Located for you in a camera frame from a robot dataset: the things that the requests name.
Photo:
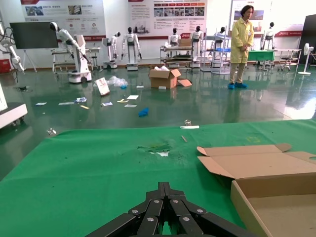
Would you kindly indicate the open brown cardboard box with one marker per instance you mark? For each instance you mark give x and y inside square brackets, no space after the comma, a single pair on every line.
[271,163]

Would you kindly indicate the flat cardboard piece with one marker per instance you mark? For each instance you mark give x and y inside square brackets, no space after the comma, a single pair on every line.
[184,82]

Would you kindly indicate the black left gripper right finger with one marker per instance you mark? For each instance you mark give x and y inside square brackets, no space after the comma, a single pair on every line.
[187,217]

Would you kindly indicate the white and red carton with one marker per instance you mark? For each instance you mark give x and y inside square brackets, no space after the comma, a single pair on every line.
[103,86]

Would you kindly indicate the white standing fan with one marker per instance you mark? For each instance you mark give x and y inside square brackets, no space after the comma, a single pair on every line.
[307,48]

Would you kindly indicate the small white box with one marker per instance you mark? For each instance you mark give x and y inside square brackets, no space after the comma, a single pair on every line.
[162,87]
[140,87]

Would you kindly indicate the tall black panel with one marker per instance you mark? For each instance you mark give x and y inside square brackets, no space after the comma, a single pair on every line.
[308,32]

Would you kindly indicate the wide wall poster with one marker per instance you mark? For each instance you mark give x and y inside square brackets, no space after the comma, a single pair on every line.
[61,22]

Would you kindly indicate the white metal rack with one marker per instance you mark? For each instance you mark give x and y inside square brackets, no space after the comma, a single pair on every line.
[209,37]

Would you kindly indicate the large open cardboard carton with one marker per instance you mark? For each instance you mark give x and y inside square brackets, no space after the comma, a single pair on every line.
[163,81]

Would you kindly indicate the black display screen on stand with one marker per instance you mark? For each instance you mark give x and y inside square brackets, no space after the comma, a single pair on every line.
[34,34]

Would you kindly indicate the blue plastic tray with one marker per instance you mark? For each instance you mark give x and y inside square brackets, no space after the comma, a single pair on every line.
[223,50]

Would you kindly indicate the person in yellow coat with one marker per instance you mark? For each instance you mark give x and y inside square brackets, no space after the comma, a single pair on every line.
[240,39]

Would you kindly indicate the black floor debris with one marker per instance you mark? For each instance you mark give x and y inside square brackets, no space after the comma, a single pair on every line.
[23,88]

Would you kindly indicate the long white leaflet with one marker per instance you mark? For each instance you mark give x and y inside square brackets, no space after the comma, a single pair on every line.
[66,103]

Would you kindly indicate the yellow paper strip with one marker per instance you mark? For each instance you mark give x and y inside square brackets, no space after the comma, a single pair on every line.
[84,106]

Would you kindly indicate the crumpled blue cloth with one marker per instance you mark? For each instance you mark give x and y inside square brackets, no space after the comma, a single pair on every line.
[143,112]

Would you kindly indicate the white paper sheet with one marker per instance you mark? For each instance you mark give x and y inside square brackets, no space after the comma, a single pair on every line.
[132,97]
[130,106]

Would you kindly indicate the white work table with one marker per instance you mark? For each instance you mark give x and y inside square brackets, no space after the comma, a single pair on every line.
[287,50]

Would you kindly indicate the blue printed leaflet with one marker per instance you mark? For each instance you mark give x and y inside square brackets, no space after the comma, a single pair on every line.
[80,99]

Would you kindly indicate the small printed leaflet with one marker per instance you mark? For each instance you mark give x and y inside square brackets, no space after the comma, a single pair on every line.
[107,103]

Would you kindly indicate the metal shelf cart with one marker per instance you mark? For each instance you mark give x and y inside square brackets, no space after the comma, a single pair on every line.
[172,48]

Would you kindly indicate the yellow paper piece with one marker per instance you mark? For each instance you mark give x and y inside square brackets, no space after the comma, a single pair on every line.
[122,100]

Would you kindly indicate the black stool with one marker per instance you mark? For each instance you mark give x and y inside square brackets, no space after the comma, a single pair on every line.
[285,58]

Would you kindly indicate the clear plastic bag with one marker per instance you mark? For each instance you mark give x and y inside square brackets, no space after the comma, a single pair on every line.
[116,81]

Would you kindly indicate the white humanoid robot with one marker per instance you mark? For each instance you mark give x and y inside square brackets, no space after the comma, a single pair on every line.
[113,44]
[222,29]
[130,39]
[268,37]
[196,35]
[174,38]

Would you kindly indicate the red cabinet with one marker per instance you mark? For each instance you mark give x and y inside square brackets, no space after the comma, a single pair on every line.
[5,66]

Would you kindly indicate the white industrial robot arm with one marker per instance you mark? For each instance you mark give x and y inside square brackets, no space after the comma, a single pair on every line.
[15,57]

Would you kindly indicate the white humanoid on wheeled base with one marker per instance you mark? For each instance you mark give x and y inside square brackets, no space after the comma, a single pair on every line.
[79,59]

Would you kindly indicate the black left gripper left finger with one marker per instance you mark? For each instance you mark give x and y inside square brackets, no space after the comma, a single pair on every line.
[145,217]

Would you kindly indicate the white workbench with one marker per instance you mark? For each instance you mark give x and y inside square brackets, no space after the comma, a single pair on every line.
[61,50]

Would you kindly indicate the table with green cover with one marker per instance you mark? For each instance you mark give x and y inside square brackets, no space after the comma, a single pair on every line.
[261,55]

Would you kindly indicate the blue and white leaflet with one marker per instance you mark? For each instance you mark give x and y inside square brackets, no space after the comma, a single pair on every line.
[40,104]

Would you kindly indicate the wall poster with photo row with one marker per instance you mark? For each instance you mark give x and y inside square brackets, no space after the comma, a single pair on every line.
[143,14]

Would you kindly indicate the small brown cardboard box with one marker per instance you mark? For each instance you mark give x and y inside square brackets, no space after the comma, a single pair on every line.
[185,42]

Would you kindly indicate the white machine base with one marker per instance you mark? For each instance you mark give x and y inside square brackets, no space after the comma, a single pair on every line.
[10,113]

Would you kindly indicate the narrow wall poster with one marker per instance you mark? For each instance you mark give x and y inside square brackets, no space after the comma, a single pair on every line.
[259,17]

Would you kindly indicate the small wooden stick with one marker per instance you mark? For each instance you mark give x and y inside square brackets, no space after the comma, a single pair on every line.
[184,138]

